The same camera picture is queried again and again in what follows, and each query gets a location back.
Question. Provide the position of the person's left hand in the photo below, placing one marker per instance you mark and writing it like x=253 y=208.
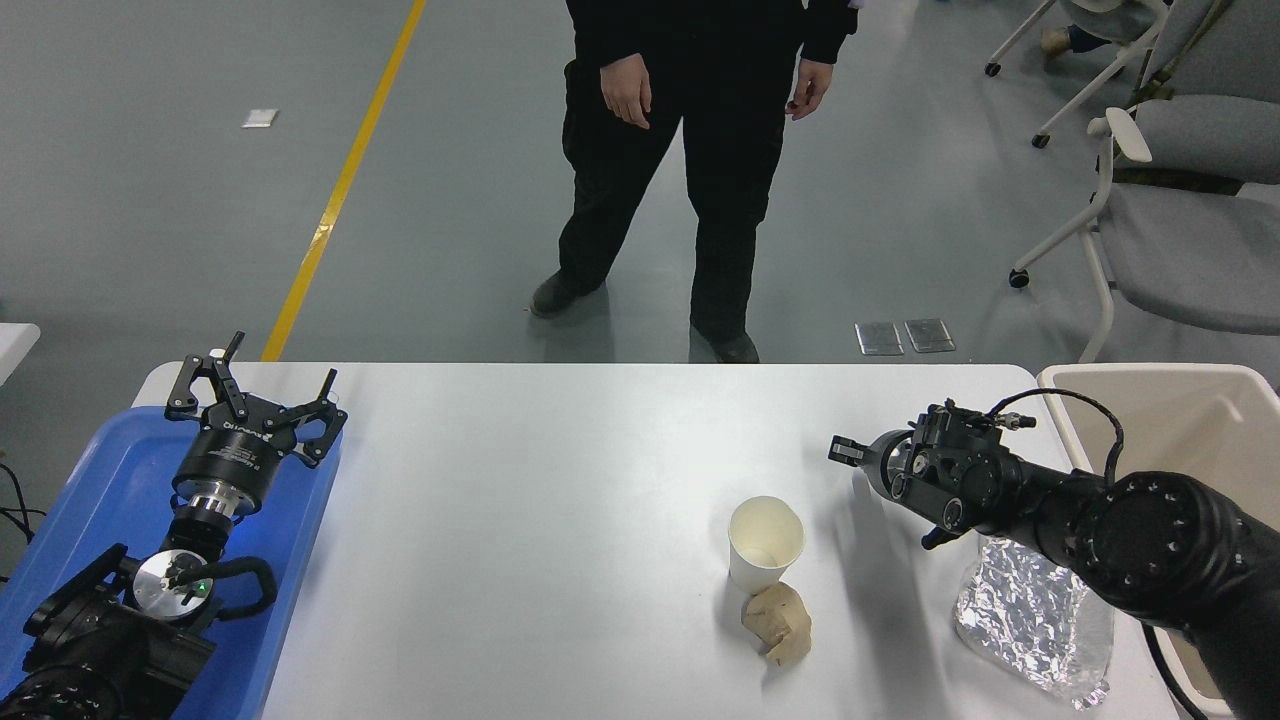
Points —
x=812 y=88

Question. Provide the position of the blue plastic tray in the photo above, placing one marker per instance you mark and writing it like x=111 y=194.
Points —
x=110 y=470

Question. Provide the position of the silver floor plate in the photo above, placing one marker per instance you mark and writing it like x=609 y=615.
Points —
x=880 y=338
x=930 y=336

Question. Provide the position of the person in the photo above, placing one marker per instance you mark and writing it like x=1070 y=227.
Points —
x=720 y=200

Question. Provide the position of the person's right hand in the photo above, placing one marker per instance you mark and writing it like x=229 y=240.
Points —
x=628 y=92

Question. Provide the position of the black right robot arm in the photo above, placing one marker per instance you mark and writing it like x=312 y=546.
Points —
x=1150 y=540

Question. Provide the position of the small white floor plate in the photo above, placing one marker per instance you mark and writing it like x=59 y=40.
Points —
x=259 y=118

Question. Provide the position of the white chair legs with casters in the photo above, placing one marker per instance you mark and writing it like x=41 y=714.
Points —
x=1095 y=85

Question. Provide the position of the crumpled tan paper ball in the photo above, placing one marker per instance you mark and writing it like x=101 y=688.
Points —
x=780 y=625

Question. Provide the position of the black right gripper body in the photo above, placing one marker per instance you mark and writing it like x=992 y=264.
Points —
x=882 y=462

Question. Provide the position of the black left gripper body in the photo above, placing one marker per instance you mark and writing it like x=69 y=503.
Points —
x=232 y=455

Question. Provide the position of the white paper cup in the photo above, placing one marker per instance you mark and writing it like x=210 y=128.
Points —
x=765 y=560

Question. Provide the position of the white side table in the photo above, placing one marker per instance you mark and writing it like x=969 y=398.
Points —
x=15 y=350

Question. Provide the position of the large pale bin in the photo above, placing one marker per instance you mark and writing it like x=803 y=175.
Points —
x=1180 y=420

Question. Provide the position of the person's foot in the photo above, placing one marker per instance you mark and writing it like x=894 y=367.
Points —
x=1058 y=42

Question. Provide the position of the grey chair with white frame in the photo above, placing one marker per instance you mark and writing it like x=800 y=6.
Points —
x=1210 y=130
x=1190 y=260

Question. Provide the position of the crumpled silver foil tray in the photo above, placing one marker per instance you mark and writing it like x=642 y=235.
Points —
x=1030 y=625

